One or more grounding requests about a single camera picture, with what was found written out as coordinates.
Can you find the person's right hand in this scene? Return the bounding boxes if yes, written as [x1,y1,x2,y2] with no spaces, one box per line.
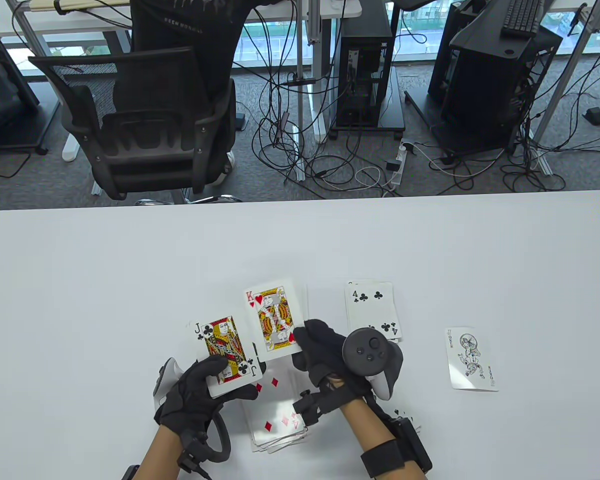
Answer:
[290,319,378,401]

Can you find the person's left hand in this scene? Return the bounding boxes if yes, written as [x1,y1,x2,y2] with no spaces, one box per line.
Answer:
[154,355,261,441]

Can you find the deck of playing cards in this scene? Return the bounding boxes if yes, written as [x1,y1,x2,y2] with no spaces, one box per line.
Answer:
[187,316,263,399]

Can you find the hearts face playing card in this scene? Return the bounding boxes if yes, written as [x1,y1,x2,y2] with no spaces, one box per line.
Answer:
[244,279,306,363]

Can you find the clubs face playing card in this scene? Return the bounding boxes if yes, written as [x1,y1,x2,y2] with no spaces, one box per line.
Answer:
[189,316,263,386]

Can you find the black clubs playing card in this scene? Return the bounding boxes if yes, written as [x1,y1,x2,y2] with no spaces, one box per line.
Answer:
[346,282,402,343]

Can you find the spades card pile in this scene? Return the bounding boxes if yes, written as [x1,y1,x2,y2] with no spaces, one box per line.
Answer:
[367,390,423,436]

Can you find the black white joker playing card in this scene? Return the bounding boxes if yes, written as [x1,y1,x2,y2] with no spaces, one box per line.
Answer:
[445,327,499,392]

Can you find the person's right forearm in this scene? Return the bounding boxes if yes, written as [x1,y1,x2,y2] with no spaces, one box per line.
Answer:
[340,397,428,480]

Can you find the person's left forearm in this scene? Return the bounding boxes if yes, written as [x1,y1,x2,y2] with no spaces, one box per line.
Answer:
[136,427,186,480]

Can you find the white power strip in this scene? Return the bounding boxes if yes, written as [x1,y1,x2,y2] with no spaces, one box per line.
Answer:
[390,141,417,190]

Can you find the black wheeled computer stand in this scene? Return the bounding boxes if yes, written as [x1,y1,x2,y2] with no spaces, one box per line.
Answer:
[329,65,407,141]

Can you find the black mesh office chair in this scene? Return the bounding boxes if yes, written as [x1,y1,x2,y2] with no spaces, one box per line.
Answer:
[27,47,243,206]

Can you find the large black computer case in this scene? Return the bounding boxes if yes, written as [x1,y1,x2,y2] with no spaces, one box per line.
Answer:
[439,22,564,153]

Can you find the black computer tower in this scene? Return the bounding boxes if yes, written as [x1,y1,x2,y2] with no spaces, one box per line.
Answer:
[336,0,396,128]
[427,0,486,106]

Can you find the black equipment cart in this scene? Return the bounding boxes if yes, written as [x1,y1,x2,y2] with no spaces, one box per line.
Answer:
[0,29,51,157]

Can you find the black keyboard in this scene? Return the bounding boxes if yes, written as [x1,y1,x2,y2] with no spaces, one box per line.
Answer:
[501,0,557,39]

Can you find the black wrist strap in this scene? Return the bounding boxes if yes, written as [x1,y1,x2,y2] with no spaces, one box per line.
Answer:
[361,440,403,478]

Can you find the tangle of black cables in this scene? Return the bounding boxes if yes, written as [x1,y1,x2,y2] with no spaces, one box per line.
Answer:
[414,112,600,193]
[250,0,397,193]

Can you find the white cable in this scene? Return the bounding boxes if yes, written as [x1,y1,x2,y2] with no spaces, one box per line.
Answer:
[354,166,397,191]

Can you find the aluminium frame leg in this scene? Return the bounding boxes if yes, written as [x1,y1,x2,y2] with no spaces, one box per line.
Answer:
[529,2,600,177]
[7,0,108,197]

